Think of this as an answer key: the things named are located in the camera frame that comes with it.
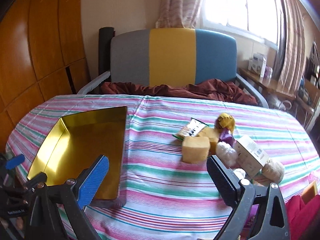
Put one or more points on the green-edged cracker packet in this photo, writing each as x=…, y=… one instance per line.
x=191, y=128

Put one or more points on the cream plush ball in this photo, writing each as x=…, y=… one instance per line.
x=273, y=171

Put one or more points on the white appliance box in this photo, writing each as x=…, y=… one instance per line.
x=257, y=63

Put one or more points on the pink patterned curtain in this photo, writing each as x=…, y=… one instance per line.
x=177, y=5
x=292, y=55

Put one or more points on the window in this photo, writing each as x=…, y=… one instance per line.
x=237, y=5

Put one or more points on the red cloth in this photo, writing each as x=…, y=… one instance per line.
x=305, y=220

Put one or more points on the grey yellow blue sofa chair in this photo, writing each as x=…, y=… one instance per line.
x=172, y=55

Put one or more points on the wooden wardrobe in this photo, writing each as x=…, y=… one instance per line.
x=37, y=42

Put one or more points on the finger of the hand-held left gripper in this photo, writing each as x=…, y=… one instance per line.
x=15, y=161

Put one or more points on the white carton box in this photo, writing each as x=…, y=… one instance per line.
x=250, y=157

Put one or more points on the white plastic bag ball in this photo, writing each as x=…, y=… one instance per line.
x=226, y=153

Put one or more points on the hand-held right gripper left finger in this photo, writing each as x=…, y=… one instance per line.
x=96, y=180

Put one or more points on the yellow knitted sock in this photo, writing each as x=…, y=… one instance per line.
x=226, y=121

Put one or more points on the pink translucent plastic item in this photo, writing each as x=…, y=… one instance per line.
x=314, y=176

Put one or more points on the purple snack packet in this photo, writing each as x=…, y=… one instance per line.
x=226, y=136

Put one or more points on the small purple box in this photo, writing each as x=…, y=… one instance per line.
x=268, y=71

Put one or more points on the striped tablecloth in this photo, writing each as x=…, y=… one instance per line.
x=162, y=180

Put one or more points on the orange sponge piece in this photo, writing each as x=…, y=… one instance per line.
x=310, y=192

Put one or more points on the maroon blanket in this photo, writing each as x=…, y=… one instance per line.
x=200, y=90

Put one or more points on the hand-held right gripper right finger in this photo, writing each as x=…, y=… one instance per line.
x=225, y=185

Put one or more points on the gold tin box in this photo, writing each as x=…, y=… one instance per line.
x=82, y=140

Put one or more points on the wooden side desk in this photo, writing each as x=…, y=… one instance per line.
x=270, y=82

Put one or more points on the yellow sponge block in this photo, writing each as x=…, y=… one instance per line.
x=195, y=150
x=212, y=135

